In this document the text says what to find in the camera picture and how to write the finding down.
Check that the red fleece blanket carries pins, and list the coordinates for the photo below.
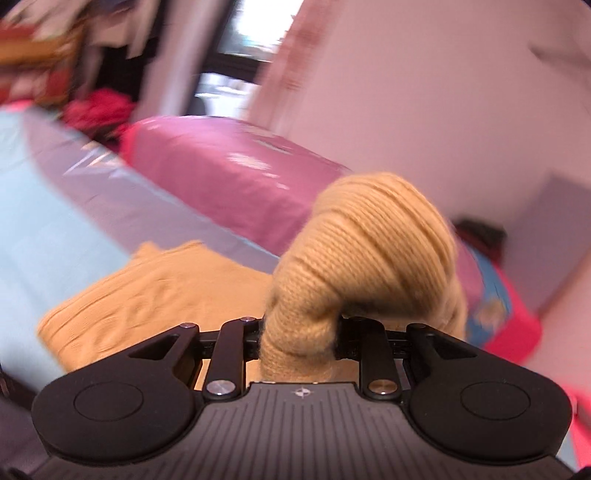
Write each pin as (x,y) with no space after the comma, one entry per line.
(577,443)

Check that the pink patterned curtain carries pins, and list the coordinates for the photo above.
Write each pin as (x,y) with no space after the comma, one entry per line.
(281,82)

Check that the grey board with wooden edge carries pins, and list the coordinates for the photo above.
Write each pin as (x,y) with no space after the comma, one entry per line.
(548,241)

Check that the window with dark frame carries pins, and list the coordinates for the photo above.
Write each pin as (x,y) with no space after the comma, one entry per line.
(245,38)

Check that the dark folded clothes pile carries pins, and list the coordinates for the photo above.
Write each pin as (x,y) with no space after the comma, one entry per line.
(487,239)

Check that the grey and blue bedsheet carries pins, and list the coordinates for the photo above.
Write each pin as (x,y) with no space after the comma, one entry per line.
(72,213)

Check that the red clothes pile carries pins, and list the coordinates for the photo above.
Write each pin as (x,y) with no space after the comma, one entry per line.
(103,116)

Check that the mustard cable-knit sweater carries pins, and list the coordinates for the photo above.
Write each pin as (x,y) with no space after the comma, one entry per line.
(373,247)

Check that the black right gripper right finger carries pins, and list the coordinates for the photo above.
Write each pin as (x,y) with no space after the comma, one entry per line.
(469,403)

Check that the pink floral bed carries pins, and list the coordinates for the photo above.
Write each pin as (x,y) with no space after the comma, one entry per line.
(262,186)

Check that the cluttered clothes rack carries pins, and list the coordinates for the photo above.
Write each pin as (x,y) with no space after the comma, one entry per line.
(54,51)

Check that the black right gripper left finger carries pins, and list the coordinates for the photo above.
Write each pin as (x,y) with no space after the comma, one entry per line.
(128,406)

